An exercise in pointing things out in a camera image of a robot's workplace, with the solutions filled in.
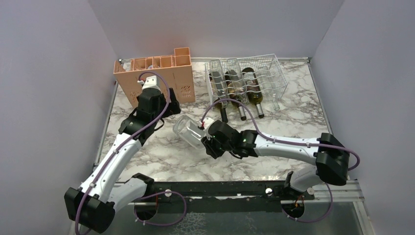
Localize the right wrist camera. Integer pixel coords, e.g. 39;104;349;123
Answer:
199;117;215;131

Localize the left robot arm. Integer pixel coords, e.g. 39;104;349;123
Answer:
64;88;181;235

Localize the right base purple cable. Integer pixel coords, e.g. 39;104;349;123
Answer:
280;183;334;224

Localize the clear bottle silver cap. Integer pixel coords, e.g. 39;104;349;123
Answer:
173;115;205;149

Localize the green wine bottle silver neck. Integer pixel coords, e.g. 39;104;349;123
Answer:
225;70;247;120

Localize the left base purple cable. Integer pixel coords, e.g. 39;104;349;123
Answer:
133;191;187;227

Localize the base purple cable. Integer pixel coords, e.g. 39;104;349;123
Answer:
133;191;187;227
280;183;334;224

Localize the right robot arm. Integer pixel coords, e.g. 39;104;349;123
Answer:
200;120;349;199

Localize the green Primitivo wine bottle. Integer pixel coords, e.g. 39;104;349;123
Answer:
242;67;265;118

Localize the small clear glass bottle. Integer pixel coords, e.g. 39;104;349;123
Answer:
227;58;247;103

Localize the white wire wine rack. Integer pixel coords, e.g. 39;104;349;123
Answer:
205;54;288;103

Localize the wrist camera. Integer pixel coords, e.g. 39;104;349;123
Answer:
199;117;215;131
138;75;160;91

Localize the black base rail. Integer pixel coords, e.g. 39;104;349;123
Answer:
134;181;315;215

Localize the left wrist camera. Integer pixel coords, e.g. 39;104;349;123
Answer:
138;75;160;91

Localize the peach plastic crate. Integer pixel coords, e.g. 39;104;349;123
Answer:
114;47;195;108

